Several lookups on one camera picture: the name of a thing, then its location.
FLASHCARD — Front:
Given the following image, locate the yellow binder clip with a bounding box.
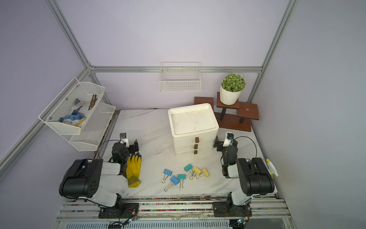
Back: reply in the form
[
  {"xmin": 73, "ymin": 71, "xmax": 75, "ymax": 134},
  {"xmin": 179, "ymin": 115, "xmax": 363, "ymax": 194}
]
[
  {"xmin": 189, "ymin": 167, "xmax": 202, "ymax": 180},
  {"xmin": 196, "ymin": 168, "xmax": 210, "ymax": 179}
]

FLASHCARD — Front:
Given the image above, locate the white three-drawer cabinet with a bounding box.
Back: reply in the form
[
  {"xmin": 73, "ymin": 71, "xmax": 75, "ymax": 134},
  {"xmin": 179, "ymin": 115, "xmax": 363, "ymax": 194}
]
[{"xmin": 168, "ymin": 103, "xmax": 219, "ymax": 156}]

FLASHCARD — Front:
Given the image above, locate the blue binder clip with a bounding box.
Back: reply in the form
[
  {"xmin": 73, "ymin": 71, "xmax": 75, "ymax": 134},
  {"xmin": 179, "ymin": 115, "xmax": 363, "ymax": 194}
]
[
  {"xmin": 162, "ymin": 169, "xmax": 173, "ymax": 183},
  {"xmin": 164, "ymin": 176, "xmax": 180, "ymax": 192}
]

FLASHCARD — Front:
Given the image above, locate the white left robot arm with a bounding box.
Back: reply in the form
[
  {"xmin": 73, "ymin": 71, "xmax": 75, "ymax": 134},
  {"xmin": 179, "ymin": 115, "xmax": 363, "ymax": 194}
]
[{"xmin": 59, "ymin": 139, "xmax": 142, "ymax": 207}]

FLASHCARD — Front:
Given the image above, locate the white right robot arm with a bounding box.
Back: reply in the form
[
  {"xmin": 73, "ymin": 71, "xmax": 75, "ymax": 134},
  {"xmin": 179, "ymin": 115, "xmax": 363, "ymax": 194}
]
[{"xmin": 213, "ymin": 132, "xmax": 275, "ymax": 208}]

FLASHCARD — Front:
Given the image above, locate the teal binder clip upper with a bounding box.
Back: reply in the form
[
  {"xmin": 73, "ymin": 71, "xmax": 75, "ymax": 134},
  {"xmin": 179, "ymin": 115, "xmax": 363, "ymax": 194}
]
[{"xmin": 184, "ymin": 164, "xmax": 194, "ymax": 180}]

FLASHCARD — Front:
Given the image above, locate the teal binder clip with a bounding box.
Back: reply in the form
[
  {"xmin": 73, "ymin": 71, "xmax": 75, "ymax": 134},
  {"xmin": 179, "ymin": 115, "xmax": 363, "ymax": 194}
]
[
  {"xmin": 177, "ymin": 174, "xmax": 186, "ymax": 189},
  {"xmin": 184, "ymin": 164, "xmax": 194, "ymax": 180}
]

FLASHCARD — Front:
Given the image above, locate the teal binder clip lower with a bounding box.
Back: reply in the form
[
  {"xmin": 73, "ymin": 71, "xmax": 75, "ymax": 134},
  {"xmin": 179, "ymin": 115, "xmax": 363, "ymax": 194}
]
[{"xmin": 177, "ymin": 174, "xmax": 186, "ymax": 189}]

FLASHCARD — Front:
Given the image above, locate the yellow rubber glove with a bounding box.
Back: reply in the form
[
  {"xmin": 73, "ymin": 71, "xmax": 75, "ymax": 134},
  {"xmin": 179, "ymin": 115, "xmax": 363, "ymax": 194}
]
[{"xmin": 126, "ymin": 153, "xmax": 142, "ymax": 188}]

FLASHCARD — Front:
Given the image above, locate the brown wooden stepped stand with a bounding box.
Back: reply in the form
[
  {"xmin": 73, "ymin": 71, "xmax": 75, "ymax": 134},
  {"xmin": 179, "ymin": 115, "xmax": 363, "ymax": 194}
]
[{"xmin": 193, "ymin": 92, "xmax": 260, "ymax": 132}]

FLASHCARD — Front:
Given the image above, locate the yellow spray bottle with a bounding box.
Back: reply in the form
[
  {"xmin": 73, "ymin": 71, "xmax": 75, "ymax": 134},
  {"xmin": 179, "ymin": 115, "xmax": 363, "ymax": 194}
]
[{"xmin": 266, "ymin": 159, "xmax": 278, "ymax": 177}]

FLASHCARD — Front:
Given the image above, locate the blue white cloth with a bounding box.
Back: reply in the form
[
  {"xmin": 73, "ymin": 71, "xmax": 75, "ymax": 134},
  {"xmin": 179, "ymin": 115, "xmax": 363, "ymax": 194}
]
[{"xmin": 59, "ymin": 98, "xmax": 86, "ymax": 127}]

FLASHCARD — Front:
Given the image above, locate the green potted plant white pot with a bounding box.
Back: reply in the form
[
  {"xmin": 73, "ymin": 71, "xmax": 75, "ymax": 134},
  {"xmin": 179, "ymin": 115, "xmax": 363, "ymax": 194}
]
[{"xmin": 220, "ymin": 73, "xmax": 246, "ymax": 106}]

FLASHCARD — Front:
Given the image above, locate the white mesh two-tier shelf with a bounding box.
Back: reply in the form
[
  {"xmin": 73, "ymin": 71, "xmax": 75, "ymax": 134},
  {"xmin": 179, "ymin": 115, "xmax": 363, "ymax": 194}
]
[{"xmin": 39, "ymin": 78, "xmax": 115, "ymax": 151}]

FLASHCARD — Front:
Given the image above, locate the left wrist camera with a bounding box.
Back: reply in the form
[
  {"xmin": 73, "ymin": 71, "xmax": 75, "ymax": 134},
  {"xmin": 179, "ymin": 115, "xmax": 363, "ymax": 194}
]
[{"xmin": 120, "ymin": 133, "xmax": 129, "ymax": 148}]

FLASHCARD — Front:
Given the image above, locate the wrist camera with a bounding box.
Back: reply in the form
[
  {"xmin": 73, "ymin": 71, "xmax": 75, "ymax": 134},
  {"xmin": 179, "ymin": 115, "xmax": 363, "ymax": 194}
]
[
  {"xmin": 223, "ymin": 132, "xmax": 234, "ymax": 147},
  {"xmin": 120, "ymin": 133, "xmax": 129, "ymax": 148}
]

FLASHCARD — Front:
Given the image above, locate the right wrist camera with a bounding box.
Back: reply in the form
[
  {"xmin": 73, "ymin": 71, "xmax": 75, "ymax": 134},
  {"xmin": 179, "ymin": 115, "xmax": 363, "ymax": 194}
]
[{"xmin": 223, "ymin": 132, "xmax": 234, "ymax": 147}]

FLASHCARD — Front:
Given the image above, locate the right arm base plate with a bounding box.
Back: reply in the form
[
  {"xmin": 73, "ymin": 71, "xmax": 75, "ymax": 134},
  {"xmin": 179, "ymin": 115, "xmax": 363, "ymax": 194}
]
[{"xmin": 213, "ymin": 202, "xmax": 252, "ymax": 217}]

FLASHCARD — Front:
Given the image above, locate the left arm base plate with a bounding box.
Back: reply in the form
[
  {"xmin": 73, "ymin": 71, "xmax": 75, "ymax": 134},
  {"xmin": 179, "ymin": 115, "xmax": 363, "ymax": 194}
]
[{"xmin": 98, "ymin": 202, "xmax": 139, "ymax": 219}]

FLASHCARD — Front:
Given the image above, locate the white wire wall basket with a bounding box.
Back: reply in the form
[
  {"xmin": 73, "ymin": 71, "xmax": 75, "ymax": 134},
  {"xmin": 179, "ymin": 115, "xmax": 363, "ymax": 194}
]
[{"xmin": 159, "ymin": 62, "xmax": 202, "ymax": 92}]

